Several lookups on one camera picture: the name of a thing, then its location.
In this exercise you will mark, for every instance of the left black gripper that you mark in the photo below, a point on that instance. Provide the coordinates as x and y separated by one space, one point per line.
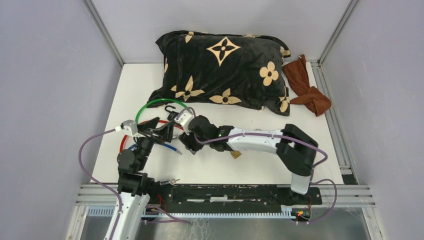
165 132

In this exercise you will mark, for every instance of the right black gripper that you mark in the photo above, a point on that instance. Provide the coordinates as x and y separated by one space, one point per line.
187 140

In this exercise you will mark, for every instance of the large brass padlock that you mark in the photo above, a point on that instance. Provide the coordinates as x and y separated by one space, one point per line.
235 154

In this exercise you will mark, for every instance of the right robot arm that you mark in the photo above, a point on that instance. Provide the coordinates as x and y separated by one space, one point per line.
295 148

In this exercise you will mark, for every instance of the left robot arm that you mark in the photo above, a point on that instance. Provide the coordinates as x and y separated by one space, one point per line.
132 192

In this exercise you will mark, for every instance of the black padlock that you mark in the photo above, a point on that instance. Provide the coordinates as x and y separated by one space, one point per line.
172 113

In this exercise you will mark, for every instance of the black floral pillow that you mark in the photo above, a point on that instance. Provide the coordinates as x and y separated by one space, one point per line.
224 69

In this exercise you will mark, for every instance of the brown cloth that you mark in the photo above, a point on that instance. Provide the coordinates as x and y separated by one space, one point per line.
307 95

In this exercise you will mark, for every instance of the green cable lock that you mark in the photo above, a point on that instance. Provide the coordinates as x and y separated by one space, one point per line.
156 102

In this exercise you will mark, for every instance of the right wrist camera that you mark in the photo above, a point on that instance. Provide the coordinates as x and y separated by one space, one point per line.
183 119

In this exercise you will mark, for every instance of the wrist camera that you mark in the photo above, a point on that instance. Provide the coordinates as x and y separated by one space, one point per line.
128 128
183 119

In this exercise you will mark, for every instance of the blue cable lock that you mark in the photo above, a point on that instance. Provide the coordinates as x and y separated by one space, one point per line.
134 146

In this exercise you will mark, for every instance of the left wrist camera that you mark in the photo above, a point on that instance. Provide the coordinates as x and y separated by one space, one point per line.
128 128

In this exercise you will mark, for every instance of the red cable lock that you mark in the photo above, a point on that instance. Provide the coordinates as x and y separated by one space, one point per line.
126 138

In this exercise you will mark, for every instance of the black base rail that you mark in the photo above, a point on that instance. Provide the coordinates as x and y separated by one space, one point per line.
230 198

